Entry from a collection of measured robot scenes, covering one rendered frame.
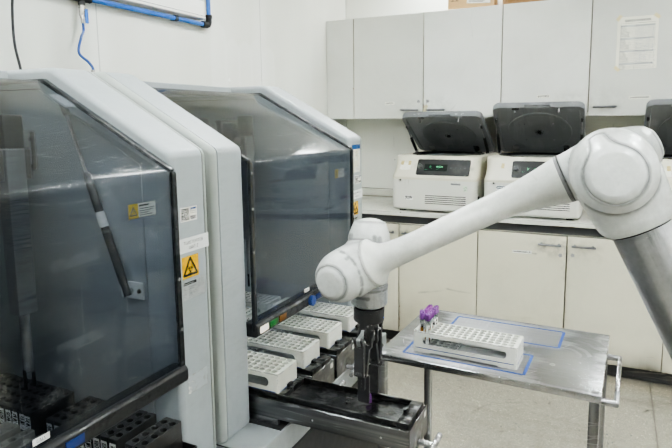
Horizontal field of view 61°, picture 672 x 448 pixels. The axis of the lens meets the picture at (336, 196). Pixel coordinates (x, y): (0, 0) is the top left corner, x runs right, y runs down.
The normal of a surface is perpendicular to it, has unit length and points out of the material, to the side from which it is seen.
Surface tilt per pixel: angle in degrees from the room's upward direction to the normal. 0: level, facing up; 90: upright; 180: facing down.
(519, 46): 90
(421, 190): 90
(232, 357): 90
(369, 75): 90
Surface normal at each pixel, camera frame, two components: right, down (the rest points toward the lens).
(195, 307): 0.90, 0.05
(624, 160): -0.46, 0.10
